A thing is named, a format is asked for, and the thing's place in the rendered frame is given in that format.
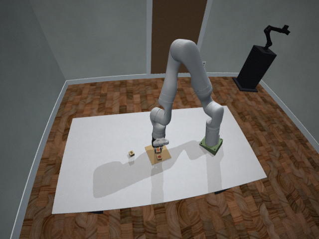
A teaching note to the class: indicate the tan flat mat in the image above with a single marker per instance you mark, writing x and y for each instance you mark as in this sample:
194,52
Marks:
153,156

